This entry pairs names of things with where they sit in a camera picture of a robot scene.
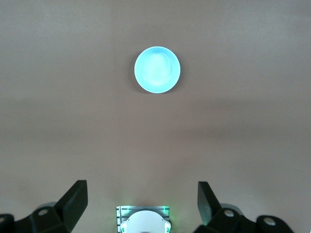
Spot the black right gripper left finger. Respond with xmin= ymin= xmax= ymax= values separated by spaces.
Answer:
xmin=0 ymin=180 xmax=88 ymax=233

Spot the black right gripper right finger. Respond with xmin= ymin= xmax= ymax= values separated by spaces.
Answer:
xmin=193 ymin=181 xmax=295 ymax=233

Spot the light blue bowl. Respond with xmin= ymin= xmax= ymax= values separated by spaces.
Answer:
xmin=134 ymin=46 xmax=181 ymax=94

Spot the brown table cover cloth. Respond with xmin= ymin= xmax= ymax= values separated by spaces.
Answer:
xmin=0 ymin=0 xmax=311 ymax=233

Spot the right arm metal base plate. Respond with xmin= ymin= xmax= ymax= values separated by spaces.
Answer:
xmin=115 ymin=205 xmax=171 ymax=233

